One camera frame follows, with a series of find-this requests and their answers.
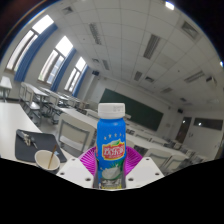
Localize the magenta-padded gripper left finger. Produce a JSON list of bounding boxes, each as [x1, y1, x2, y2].
[[55, 146, 100, 190]]

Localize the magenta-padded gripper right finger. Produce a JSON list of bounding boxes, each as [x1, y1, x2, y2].
[[123, 146, 165, 189]]

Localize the blue drink bottle white cap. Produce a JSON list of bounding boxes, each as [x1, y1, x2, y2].
[[94, 102, 128, 191]]

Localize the wooden stirring stick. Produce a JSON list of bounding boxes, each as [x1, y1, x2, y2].
[[47, 143, 58, 170]]

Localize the paper cup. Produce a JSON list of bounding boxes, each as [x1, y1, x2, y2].
[[34, 149, 62, 174]]

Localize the classroom chairs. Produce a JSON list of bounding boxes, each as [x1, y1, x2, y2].
[[18, 81, 208, 174]]

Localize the dark flat mat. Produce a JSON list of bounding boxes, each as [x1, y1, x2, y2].
[[14, 128, 68, 164]]

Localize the dark brown door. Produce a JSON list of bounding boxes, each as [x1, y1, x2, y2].
[[175, 116, 193, 144]]

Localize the green chalkboard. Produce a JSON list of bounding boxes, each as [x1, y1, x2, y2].
[[99, 87, 164, 132]]

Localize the bunch of keys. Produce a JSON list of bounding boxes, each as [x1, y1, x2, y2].
[[16, 130, 38, 149]]

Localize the classroom desks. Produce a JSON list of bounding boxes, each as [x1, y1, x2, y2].
[[0, 75, 201, 161]]

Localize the classroom windows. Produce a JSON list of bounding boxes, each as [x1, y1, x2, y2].
[[5, 14, 88, 94]]

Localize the ceiling lights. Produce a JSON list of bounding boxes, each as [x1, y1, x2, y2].
[[61, 0, 224, 101]]

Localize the blue curtains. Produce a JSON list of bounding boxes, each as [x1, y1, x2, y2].
[[13, 23, 90, 98]]

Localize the dark high wall window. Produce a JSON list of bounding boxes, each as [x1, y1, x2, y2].
[[193, 117, 224, 131]]

